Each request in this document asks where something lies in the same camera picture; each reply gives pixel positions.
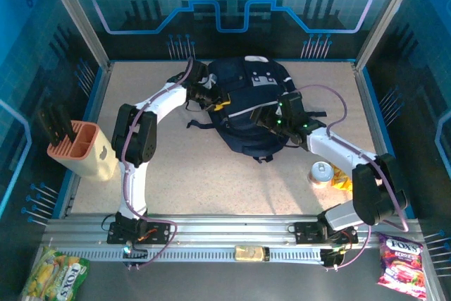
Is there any navy blue backpack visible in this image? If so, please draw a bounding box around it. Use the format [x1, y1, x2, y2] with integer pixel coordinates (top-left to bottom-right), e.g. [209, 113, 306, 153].
[165, 56, 327, 164]

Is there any yellow snack packet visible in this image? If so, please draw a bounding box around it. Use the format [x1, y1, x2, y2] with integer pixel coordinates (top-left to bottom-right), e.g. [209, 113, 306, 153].
[329, 163, 354, 192]

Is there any pink and cream knife block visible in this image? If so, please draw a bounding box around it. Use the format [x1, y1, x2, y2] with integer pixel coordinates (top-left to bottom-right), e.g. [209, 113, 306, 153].
[47, 120, 120, 181]

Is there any small black controller board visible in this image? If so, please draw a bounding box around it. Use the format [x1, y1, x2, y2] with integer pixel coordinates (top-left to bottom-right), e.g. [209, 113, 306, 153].
[319, 247, 345, 272]
[122, 247, 149, 271]

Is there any purple Fox's berries candy bag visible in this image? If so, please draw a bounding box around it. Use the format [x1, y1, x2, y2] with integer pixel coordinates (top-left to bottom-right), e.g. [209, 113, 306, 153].
[376, 232, 427, 298]

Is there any green yellow Fox's candy bag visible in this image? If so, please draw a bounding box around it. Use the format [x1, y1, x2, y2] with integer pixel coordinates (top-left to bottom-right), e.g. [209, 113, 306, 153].
[20, 246, 91, 301]

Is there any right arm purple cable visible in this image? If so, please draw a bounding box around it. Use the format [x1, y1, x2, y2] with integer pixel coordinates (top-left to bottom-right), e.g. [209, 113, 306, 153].
[294, 84, 410, 272]

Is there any wide aluminium mounting rail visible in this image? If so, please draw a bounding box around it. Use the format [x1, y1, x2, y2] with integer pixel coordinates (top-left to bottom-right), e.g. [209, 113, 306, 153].
[42, 213, 424, 249]

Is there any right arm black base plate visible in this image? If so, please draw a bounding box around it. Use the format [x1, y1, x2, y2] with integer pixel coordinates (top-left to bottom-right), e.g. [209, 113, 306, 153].
[294, 221, 359, 245]

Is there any black handled knife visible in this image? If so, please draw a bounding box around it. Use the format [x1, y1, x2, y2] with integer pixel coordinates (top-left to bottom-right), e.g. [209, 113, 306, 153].
[56, 104, 78, 143]
[37, 107, 60, 147]
[47, 100, 70, 145]

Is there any aluminium frame post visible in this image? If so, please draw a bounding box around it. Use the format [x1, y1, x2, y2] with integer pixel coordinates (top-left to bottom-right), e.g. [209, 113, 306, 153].
[354, 0, 426, 71]
[38, 0, 112, 71]

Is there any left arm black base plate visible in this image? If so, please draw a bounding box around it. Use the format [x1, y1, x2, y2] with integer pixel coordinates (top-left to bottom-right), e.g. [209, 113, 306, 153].
[106, 221, 171, 245]

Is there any grey slotted cable duct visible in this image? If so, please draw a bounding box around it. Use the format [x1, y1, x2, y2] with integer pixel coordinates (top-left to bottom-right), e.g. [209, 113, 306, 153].
[49, 246, 325, 263]

